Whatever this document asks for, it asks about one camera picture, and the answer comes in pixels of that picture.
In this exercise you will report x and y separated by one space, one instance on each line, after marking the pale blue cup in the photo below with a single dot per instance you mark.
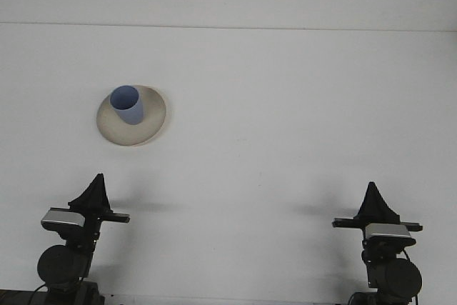
130 112

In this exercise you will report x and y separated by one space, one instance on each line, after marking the pale round plate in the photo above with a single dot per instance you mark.
150 124

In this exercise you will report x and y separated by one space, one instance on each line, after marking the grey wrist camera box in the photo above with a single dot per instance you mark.
62 218
387 230

